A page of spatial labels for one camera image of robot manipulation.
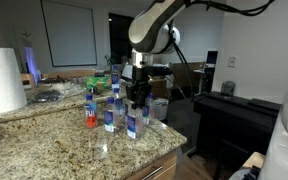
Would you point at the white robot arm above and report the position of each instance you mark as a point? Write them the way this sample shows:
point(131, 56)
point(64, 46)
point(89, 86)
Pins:
point(153, 32)

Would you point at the tall water bottle at back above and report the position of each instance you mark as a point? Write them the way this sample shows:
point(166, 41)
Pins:
point(115, 77)

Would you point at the clear water bottle blue label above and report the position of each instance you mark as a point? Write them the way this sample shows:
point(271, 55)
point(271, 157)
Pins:
point(135, 125)

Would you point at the small water bottle blue cap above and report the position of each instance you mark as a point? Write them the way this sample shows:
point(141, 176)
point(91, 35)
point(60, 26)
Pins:
point(149, 109)

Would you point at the water bottle with red label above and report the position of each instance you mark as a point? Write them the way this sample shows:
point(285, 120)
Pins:
point(91, 111)

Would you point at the clear water bottle blue cap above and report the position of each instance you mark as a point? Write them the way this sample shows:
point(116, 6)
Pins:
point(110, 115)

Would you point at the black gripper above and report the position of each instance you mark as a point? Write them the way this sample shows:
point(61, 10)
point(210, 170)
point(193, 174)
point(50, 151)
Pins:
point(138, 73)

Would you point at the black piano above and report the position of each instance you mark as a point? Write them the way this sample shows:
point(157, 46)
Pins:
point(233, 128)

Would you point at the potted green plant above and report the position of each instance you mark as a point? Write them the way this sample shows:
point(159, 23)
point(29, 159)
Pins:
point(111, 59)

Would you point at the white paper towel roll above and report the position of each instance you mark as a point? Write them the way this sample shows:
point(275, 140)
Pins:
point(12, 95)

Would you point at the wall light switch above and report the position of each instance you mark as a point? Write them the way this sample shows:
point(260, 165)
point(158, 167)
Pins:
point(232, 61)

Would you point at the black plastic bag on counter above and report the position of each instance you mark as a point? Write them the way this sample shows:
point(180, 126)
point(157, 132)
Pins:
point(47, 96)

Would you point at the metal drawer handle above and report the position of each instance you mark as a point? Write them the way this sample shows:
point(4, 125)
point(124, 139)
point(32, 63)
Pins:
point(152, 173)

